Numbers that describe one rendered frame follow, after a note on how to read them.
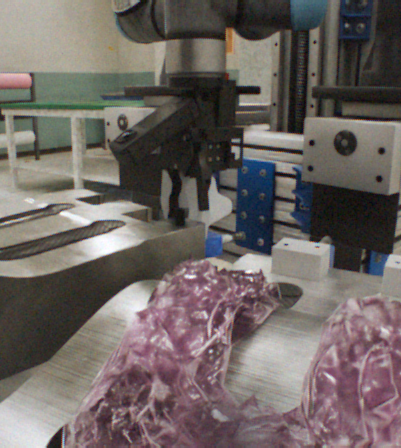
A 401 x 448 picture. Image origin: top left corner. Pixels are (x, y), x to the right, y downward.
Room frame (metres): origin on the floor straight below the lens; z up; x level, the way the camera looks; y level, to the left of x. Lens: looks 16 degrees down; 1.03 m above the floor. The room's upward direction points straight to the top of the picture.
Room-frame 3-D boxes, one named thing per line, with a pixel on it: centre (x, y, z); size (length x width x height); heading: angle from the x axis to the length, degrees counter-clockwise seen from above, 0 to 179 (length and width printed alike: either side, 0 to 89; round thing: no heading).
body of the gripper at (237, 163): (0.62, -0.01, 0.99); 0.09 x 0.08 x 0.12; 124
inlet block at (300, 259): (0.49, -0.13, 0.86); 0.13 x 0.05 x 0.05; 151
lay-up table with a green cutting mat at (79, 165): (4.65, 0.73, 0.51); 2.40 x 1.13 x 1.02; 51
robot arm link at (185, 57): (0.62, 0.00, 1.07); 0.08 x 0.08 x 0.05
